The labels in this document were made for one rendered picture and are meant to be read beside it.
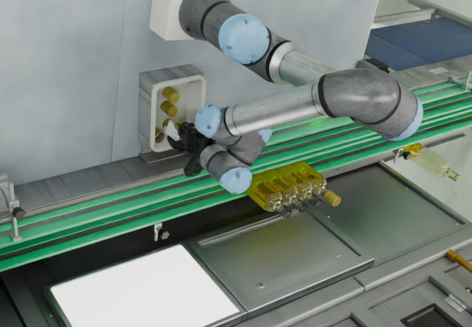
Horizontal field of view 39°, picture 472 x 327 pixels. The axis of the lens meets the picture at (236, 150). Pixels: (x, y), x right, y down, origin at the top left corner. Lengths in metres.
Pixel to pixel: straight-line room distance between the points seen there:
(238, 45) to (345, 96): 0.37
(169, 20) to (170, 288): 0.72
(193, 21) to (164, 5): 0.10
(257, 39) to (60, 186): 0.69
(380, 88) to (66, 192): 0.93
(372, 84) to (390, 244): 0.90
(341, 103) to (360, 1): 0.99
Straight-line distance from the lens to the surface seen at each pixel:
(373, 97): 1.39
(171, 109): 1.95
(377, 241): 2.19
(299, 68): 1.65
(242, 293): 1.85
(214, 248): 1.99
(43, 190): 1.90
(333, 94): 1.39
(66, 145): 1.93
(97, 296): 1.83
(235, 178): 1.67
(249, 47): 1.66
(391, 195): 2.44
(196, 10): 1.74
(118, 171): 1.97
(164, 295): 1.83
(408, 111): 1.47
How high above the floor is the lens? 2.30
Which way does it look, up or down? 43 degrees down
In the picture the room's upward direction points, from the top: 130 degrees clockwise
